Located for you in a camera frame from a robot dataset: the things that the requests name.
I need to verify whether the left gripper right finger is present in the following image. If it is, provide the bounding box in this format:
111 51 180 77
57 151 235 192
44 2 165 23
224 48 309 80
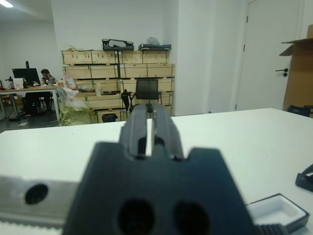
151 103 185 162

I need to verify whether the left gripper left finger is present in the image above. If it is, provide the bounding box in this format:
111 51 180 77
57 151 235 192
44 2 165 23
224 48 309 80
119 104 148 161

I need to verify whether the black box base white inlay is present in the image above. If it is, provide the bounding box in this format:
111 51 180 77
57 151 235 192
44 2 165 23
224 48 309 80
246 193 309 232

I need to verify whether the tall cardboard box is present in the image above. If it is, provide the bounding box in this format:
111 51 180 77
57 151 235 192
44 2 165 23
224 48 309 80
279 23 313 112

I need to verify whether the wooden shipping crate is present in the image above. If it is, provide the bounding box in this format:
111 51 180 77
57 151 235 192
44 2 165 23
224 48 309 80
119 63 176 79
158 92 176 106
73 94 123 110
119 50 169 65
160 105 175 117
62 65 119 79
73 78 122 95
92 109 124 123
121 77 176 93
61 50 118 66

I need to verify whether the black trash bin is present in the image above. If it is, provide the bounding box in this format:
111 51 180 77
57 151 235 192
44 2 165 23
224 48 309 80
101 114 118 123

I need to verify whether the black mesh office chair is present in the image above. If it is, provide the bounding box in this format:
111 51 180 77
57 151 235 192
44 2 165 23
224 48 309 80
121 78 163 113

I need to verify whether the yellow-green bag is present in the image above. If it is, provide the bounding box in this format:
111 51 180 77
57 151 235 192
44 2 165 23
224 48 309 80
58 104 95 127

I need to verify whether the clear plastic bag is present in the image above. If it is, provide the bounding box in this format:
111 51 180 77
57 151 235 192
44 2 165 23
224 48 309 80
57 87 90 108

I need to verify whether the pink white carton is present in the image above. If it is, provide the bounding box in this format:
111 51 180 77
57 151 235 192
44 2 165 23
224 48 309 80
64 78 77 90

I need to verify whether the flat dark tray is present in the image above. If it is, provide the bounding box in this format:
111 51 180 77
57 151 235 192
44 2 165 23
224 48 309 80
138 43 172 51

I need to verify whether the open black case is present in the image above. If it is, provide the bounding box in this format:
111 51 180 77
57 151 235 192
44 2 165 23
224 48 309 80
102 38 134 51

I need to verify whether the seated person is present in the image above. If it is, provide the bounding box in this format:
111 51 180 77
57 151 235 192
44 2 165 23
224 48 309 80
40 69 58 86

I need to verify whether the black computer monitor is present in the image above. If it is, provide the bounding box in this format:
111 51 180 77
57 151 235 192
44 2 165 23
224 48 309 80
12 68 40 86

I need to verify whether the white door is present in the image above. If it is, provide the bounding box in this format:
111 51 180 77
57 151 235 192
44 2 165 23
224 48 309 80
244 0 301 111

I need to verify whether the dark blue bin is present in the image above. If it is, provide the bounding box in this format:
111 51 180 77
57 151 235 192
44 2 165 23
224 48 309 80
287 104 313 118

